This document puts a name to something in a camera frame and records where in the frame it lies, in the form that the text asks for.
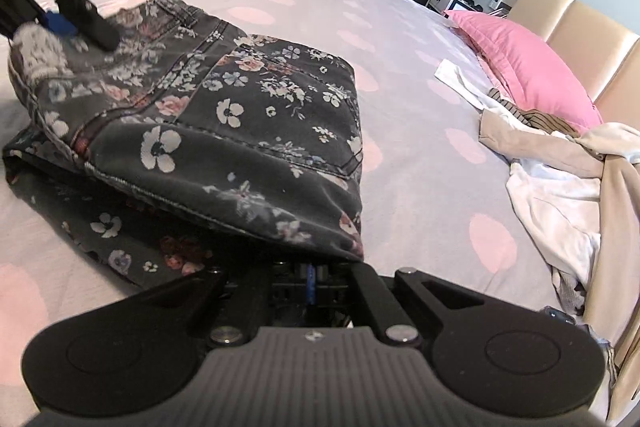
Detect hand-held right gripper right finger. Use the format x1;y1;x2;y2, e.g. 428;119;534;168
312;261;487;349

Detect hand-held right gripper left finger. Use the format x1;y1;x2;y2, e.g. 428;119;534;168
122;259;316;349

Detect olive striped garment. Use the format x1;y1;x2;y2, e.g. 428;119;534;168
487;89;583;138

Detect cream garment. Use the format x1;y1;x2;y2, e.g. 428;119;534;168
565;122;640;165

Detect beige ribbed garment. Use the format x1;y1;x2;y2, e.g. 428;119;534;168
478;109;608;178

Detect white garment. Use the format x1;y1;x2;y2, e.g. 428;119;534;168
506;159;603;303

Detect cream padded headboard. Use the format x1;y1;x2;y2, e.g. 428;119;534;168
505;0;640;423

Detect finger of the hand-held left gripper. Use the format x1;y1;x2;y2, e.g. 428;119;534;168
52;0;122;52
0;0;76;40

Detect light beige sweatshirt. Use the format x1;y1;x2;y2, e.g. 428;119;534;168
582;152;640;333

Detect polka-dot bed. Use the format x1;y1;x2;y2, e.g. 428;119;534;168
0;0;601;358

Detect dark floral pants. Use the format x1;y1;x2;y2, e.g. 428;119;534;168
2;0;366;290

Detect pink pillow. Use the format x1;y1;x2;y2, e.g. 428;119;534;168
444;9;603;132

